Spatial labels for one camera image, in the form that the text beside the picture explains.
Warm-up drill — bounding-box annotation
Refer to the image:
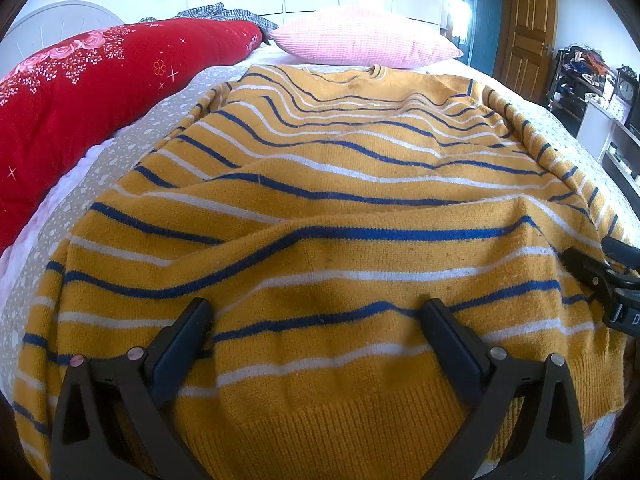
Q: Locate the white shelf desk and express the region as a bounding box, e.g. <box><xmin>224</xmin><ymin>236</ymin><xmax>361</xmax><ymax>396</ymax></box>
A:
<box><xmin>577</xmin><ymin>101</ymin><xmax>639</xmax><ymax>209</ymax></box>

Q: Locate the white bed headboard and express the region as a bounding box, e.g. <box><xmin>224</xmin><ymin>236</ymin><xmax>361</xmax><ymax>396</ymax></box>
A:
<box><xmin>0</xmin><ymin>0</ymin><xmax>124</xmax><ymax>76</ymax></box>

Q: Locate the yellow striped knit sweater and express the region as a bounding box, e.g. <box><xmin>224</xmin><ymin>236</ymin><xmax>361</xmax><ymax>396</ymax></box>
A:
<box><xmin>13</xmin><ymin>66</ymin><xmax>639</xmax><ymax>479</ymax></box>

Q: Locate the heart patterned quilted bedspread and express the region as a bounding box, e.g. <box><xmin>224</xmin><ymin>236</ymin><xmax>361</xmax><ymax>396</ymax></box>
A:
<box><xmin>1</xmin><ymin>61</ymin><xmax>639</xmax><ymax>402</ymax></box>

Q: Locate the pink pillow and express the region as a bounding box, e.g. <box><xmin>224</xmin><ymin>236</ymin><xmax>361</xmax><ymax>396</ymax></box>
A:
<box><xmin>269</xmin><ymin>11</ymin><xmax>462</xmax><ymax>70</ymax></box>

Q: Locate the teal door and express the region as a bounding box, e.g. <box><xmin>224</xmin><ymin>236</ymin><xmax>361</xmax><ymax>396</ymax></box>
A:
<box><xmin>449</xmin><ymin>0</ymin><xmax>502</xmax><ymax>75</ymax></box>

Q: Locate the cluttered black shoe rack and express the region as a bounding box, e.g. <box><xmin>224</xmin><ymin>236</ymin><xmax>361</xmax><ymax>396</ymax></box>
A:
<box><xmin>547</xmin><ymin>44</ymin><xmax>615</xmax><ymax>120</ymax></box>

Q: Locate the black clock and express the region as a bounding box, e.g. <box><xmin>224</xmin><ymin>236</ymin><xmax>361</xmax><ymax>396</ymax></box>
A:
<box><xmin>614</xmin><ymin>65</ymin><xmax>639</xmax><ymax>122</ymax></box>

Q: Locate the brown wooden door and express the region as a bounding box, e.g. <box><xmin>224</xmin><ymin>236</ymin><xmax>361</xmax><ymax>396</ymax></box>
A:
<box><xmin>494</xmin><ymin>0</ymin><xmax>558</xmax><ymax>103</ymax></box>

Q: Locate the red floral quilt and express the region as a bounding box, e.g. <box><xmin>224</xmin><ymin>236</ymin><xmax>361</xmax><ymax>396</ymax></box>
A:
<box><xmin>1</xmin><ymin>18</ymin><xmax>262</xmax><ymax>247</ymax></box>

